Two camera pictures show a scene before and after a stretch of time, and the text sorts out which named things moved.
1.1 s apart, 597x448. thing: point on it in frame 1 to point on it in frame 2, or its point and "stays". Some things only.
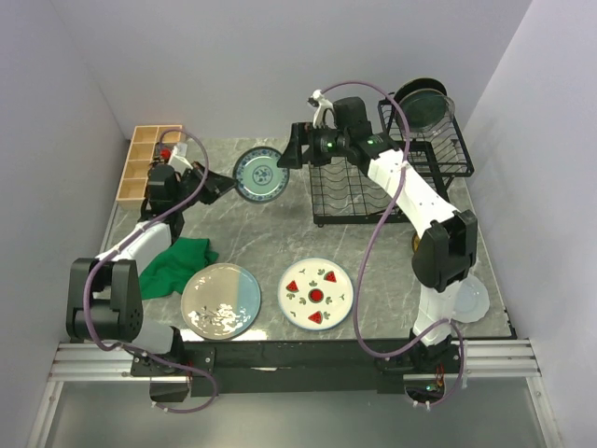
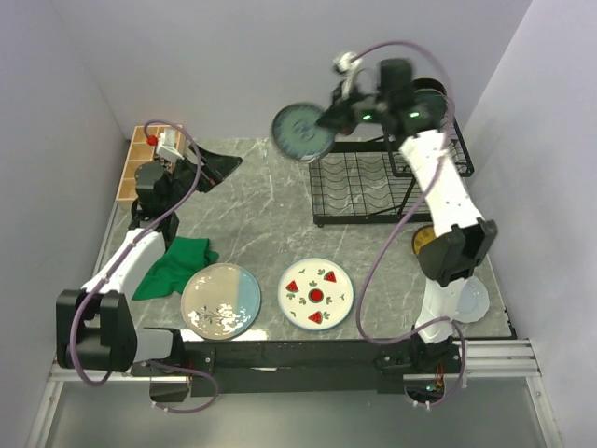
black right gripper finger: (301, 133) to (339, 117)
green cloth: (168, 270) stays
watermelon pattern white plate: (315, 294) stays
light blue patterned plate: (259, 178) to (296, 134)
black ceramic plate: (418, 84) stays
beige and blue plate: (221, 301) stays
